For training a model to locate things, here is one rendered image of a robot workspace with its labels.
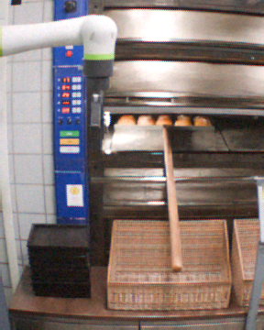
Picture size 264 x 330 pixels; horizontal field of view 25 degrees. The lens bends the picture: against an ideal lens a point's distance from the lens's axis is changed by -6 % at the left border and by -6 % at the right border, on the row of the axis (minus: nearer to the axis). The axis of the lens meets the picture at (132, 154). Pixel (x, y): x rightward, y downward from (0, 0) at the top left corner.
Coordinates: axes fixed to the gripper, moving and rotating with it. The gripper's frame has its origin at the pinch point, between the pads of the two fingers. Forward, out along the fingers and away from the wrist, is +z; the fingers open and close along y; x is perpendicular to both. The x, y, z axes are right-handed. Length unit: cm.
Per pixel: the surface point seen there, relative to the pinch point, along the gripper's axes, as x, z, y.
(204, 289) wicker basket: 42, 77, -47
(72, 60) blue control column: -20, -15, -94
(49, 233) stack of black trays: -29, 62, -75
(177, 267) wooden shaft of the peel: 24.6, 26.9, 33.5
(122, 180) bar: 5, 31, -59
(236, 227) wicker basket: 60, 64, -90
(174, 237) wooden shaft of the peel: 24.2, 26.2, 13.1
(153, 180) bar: 18, 30, -60
